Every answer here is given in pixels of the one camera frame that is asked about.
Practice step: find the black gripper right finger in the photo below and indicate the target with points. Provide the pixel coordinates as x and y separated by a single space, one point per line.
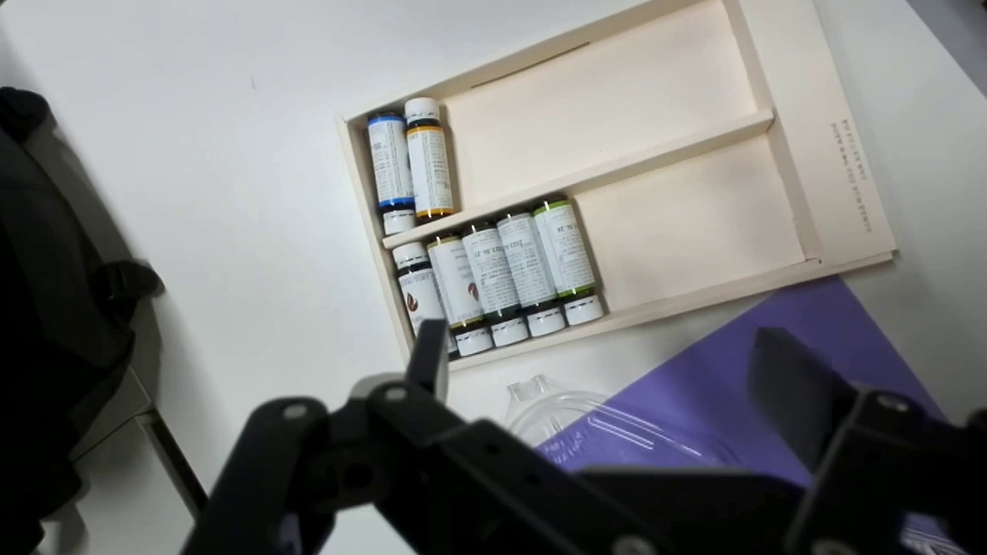
813 401

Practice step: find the white bottle green band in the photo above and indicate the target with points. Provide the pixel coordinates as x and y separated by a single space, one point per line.
570 258

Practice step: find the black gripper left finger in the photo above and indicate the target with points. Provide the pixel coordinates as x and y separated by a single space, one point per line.
340 465

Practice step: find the white bottle dark label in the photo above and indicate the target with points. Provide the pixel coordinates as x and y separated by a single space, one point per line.
422 296

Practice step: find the light wooden tray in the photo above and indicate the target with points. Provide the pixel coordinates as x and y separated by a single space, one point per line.
668 81

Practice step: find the clear plastic clamshell container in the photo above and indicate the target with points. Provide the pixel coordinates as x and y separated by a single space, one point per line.
543 405

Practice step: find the white bottle amber band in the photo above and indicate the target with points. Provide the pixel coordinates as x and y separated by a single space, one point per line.
431 155

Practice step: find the white bottle blue band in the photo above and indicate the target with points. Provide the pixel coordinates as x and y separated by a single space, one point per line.
389 172

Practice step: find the purple mat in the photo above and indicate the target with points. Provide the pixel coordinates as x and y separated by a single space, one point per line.
760 358

